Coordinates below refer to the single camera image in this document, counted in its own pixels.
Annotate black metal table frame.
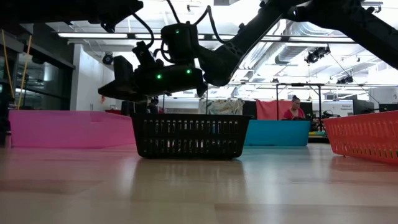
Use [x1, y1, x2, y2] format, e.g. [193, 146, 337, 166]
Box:
[307, 130, 330, 144]

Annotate black monitor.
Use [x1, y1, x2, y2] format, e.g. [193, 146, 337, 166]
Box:
[121, 100, 149, 116]
[378, 103, 398, 113]
[353, 99, 376, 116]

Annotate black partition panel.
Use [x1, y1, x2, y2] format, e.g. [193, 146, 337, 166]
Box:
[243, 101, 257, 121]

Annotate black slotted basket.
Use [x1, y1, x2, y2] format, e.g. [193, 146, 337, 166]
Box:
[130, 113, 252, 160]

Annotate silver ventilation duct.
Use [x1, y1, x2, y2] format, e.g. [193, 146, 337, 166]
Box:
[275, 20, 315, 65]

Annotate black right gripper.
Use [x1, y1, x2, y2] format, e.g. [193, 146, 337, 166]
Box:
[98, 57, 208, 103]

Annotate white sign board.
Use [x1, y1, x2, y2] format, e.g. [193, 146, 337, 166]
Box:
[312, 100, 354, 118]

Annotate orange hanging cloth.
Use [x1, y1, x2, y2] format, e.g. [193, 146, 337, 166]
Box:
[256, 99, 293, 121]

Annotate black frame stand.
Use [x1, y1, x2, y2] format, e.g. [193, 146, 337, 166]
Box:
[275, 82, 324, 132]
[161, 81, 210, 115]

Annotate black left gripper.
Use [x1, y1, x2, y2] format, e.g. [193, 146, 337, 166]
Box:
[46, 0, 144, 34]

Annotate orange slotted basket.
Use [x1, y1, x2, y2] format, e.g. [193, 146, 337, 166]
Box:
[322, 110, 398, 166]

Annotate person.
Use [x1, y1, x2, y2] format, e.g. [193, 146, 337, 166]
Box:
[281, 95, 308, 121]
[146, 96, 160, 114]

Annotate black overhead light bar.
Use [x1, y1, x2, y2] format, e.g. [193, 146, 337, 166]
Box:
[57, 30, 357, 44]

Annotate small black ceiling lamps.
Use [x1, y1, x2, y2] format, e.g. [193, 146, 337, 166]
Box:
[336, 75, 354, 85]

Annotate black ceiling camera cluster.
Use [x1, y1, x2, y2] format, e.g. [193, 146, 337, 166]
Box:
[303, 45, 331, 65]

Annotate blue plastic bin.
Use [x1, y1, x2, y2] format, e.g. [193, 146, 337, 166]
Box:
[244, 119, 312, 147]

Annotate yellow extension cable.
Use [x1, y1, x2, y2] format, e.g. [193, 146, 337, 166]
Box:
[1, 29, 33, 110]

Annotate pink plastic bin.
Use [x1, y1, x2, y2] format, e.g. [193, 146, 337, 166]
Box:
[9, 109, 137, 149]

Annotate patterned hanging cloth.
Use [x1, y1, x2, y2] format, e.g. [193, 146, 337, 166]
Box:
[198, 98, 245, 116]

